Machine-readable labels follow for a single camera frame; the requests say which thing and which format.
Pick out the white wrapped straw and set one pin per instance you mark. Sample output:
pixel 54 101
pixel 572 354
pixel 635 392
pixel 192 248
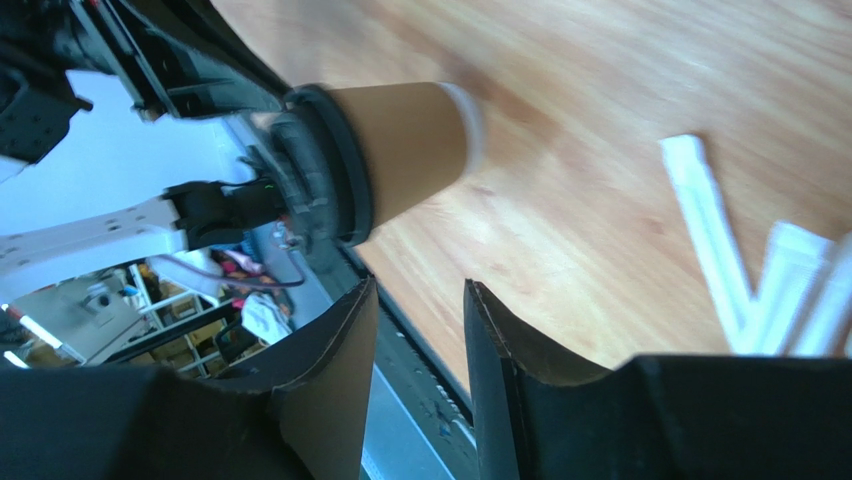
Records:
pixel 704 212
pixel 827 315
pixel 793 260

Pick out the black plastic cup lid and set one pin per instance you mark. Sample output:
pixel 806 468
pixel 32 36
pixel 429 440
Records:
pixel 321 170

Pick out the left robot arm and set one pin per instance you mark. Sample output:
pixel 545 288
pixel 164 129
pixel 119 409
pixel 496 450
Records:
pixel 183 218

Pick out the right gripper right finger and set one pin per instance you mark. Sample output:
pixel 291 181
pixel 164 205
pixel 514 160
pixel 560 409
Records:
pixel 541 411

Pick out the brown paper coffee cup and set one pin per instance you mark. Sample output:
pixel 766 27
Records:
pixel 417 140

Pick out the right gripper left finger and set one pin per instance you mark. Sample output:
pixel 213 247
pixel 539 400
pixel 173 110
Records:
pixel 296 410

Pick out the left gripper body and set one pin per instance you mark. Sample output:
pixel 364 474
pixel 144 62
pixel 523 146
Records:
pixel 176 58

